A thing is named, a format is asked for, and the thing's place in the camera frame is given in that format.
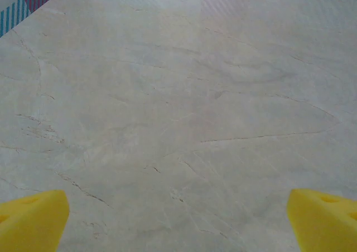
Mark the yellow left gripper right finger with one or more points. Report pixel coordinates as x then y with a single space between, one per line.
323 227

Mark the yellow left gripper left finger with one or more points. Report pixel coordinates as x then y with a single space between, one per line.
30 224

